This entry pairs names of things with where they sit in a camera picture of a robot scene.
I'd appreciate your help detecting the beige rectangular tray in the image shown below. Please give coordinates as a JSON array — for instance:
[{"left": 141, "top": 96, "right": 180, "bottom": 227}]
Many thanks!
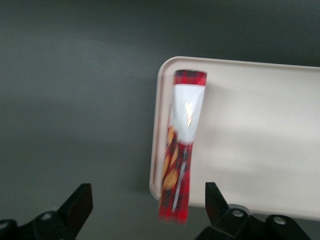
[{"left": 148, "top": 55, "right": 320, "bottom": 221}]

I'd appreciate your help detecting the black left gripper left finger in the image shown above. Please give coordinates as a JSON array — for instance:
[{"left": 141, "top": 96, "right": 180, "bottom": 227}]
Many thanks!
[{"left": 0, "top": 182, "right": 94, "bottom": 240}]

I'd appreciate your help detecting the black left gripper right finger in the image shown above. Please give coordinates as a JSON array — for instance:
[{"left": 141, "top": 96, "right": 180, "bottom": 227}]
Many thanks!
[{"left": 196, "top": 181, "right": 308, "bottom": 240}]

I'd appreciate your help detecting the grey table mat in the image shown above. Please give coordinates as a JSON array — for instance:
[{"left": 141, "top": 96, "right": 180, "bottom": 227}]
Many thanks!
[{"left": 0, "top": 0, "right": 320, "bottom": 240}]

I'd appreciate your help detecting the red tartan cookie box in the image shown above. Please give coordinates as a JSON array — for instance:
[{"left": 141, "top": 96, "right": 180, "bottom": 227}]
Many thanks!
[{"left": 157, "top": 69, "right": 209, "bottom": 225}]

